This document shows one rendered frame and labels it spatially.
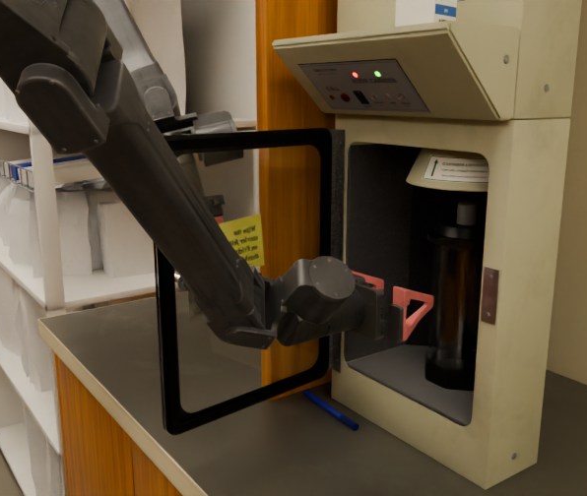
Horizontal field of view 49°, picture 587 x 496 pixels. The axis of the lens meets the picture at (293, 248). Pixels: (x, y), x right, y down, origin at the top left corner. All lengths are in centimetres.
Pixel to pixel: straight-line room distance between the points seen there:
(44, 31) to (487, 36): 45
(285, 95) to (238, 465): 54
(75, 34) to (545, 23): 53
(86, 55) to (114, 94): 4
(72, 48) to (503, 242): 53
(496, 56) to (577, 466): 57
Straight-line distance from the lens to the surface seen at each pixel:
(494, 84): 75
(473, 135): 82
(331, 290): 71
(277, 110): 100
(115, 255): 191
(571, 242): 127
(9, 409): 303
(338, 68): 86
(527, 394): 93
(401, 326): 81
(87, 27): 51
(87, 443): 151
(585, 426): 113
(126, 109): 52
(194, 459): 97
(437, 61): 74
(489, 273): 82
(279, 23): 101
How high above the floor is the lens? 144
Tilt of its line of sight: 14 degrees down
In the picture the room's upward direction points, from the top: straight up
